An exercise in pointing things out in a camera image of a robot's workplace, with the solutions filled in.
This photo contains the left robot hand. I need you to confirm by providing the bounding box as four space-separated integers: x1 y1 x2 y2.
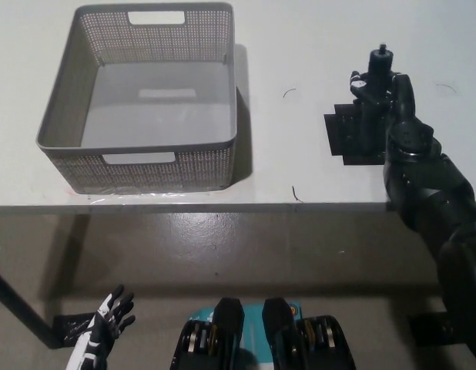
89 284 137 341

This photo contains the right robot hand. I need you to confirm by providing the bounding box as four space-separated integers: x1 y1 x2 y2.
348 70 442 157

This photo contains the black electric screwdriver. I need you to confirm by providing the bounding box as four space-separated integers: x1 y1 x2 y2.
360 45 395 153

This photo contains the black square holder pad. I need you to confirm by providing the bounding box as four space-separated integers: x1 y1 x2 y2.
323 103 393 167

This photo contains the black table leg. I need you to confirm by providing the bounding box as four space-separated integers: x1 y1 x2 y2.
0 265 57 350

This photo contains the grey perforated plastic basket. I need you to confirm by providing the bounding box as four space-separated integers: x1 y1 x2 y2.
35 2 239 195

